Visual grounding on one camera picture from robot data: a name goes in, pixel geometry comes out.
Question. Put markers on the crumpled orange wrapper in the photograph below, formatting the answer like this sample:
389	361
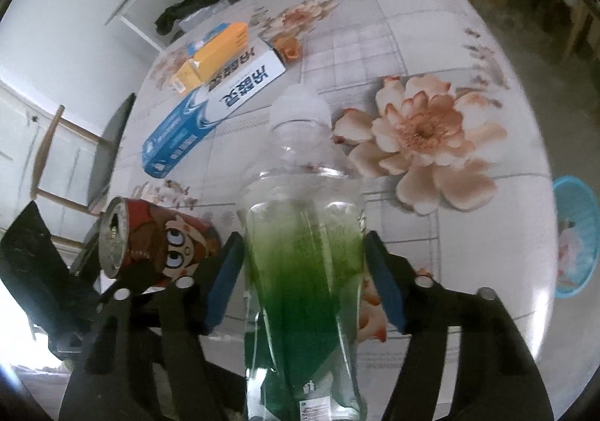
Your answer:
288	50

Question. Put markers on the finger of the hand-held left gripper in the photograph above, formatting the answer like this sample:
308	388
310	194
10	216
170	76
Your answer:
86	261
140	275

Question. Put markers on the blue white toothpaste box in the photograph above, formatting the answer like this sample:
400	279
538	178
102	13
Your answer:
225	97

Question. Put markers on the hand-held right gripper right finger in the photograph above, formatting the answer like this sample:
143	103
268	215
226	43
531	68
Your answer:
386	289

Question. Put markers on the blue plastic basket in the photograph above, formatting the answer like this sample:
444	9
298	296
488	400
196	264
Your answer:
574	184

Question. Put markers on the floral tablecloth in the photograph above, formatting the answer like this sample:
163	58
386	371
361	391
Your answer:
422	27

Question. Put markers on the red drink can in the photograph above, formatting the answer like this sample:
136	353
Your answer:
154	238

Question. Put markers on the orange carton box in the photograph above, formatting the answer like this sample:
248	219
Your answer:
220	50

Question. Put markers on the black cloth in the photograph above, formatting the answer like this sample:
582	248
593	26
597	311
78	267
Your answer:
187	8

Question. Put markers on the clear bottle with green label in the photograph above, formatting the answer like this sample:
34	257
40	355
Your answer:
300	214

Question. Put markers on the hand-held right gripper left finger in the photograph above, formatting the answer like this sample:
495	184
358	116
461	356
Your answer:
225	289

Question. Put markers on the wooden chair with black seat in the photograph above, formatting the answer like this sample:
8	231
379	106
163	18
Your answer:
110	153

